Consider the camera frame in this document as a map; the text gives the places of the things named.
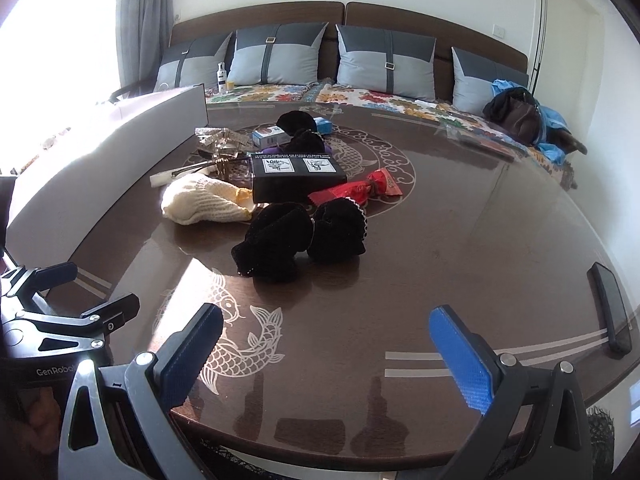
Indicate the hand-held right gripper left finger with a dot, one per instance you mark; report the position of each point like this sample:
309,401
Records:
192,355

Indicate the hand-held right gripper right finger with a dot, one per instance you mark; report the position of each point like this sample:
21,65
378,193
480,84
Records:
462,365

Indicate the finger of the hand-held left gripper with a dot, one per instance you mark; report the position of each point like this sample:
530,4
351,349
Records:
112,312
55,275

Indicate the grey storage box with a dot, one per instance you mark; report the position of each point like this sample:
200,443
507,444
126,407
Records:
100,160

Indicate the black box with white labels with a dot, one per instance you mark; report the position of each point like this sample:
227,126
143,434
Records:
300,185

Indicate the brown patterned glass desktop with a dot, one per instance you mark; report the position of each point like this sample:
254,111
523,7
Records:
425,260

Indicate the black velvet hair scrunchie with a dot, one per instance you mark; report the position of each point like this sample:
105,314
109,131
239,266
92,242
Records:
340,232
309,141
272,245
295,121

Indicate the cream knitted pouch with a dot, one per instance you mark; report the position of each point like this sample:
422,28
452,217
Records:
200,200

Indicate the black smartphone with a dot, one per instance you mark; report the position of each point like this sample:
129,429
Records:
612,310

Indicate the dark chair armrest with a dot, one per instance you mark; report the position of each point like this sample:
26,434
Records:
122,91

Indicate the red candy packet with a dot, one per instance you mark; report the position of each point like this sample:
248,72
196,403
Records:
350,191

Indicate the purple and teal toy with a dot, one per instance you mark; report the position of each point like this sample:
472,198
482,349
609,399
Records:
272,150

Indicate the clear plastic sleeve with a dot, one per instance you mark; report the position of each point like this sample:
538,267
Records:
480,142

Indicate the blue toothpaste box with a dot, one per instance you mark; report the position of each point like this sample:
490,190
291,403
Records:
267,136

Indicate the grey two-tone cushion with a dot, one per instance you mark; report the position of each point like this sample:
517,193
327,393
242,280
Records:
275,60
190,65
475,85
385,67

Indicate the dark brown handbag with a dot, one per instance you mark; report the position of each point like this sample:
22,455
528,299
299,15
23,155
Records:
515,115

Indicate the white pump bottle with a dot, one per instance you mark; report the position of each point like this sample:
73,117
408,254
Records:
221,80

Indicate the grey curtain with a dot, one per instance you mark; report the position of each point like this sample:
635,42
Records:
145,20

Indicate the floral sofa blanket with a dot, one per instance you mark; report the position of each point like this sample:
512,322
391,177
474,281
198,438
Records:
375,97

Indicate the white wall switch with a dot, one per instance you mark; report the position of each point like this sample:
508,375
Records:
499,30

